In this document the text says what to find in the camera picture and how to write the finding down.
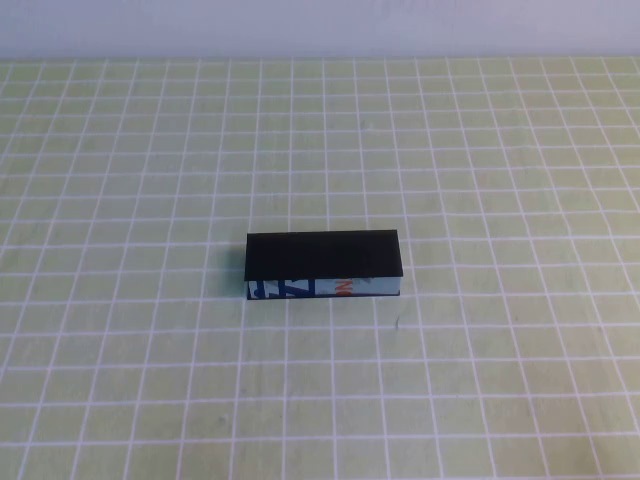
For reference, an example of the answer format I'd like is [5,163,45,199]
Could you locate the black glasses case blue print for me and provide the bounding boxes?
[243,228,405,302]

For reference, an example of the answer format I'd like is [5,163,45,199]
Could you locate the green white-grid tablecloth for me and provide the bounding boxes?
[0,55,640,480]

